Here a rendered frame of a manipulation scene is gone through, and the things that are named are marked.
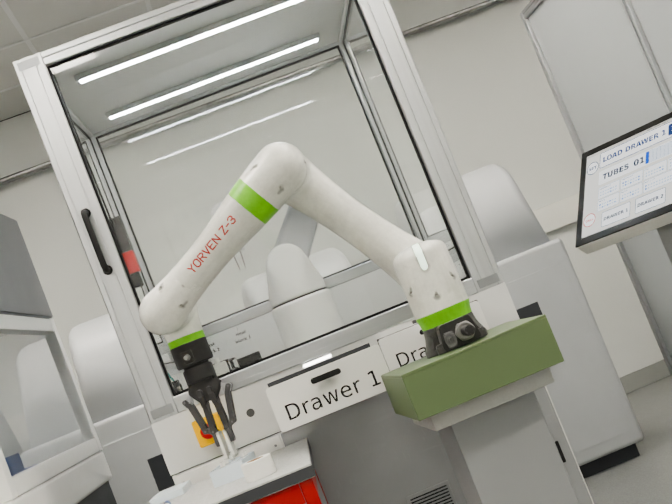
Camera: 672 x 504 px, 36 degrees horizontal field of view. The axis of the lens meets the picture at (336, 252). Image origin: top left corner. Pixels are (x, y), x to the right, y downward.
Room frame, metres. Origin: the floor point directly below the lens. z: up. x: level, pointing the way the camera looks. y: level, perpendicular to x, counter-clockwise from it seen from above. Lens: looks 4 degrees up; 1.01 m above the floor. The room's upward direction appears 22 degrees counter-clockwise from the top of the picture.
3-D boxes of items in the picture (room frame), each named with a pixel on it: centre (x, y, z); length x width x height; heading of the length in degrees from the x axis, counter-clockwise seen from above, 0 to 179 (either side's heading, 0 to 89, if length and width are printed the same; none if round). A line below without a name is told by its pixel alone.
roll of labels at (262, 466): (2.31, 0.33, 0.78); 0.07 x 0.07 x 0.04
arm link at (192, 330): (2.55, 0.42, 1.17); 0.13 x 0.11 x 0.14; 177
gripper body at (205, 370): (2.55, 0.42, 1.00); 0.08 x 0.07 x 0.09; 83
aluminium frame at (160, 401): (3.29, 0.15, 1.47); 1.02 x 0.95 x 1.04; 94
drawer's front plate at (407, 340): (2.82, -0.16, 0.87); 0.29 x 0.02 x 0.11; 94
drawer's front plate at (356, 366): (2.50, 0.13, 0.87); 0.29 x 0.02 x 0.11; 94
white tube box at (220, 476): (2.51, 0.41, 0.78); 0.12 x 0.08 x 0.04; 172
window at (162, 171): (2.83, 0.12, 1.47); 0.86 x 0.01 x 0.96; 94
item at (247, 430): (3.29, 0.15, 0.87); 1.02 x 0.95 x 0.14; 94
